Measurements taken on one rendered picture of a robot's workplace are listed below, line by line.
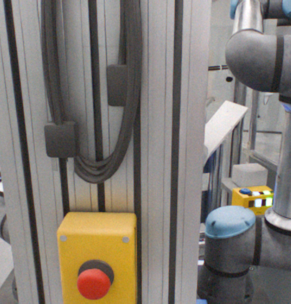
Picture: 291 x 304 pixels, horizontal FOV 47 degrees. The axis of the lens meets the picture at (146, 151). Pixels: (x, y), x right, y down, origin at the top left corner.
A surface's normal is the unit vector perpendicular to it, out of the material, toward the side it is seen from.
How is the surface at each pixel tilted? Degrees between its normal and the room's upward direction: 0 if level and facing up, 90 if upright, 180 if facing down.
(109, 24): 90
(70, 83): 90
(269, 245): 66
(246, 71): 105
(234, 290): 73
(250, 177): 90
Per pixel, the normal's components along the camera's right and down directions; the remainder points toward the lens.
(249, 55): -0.75, -0.11
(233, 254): -0.22, 0.36
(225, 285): -0.20, -0.01
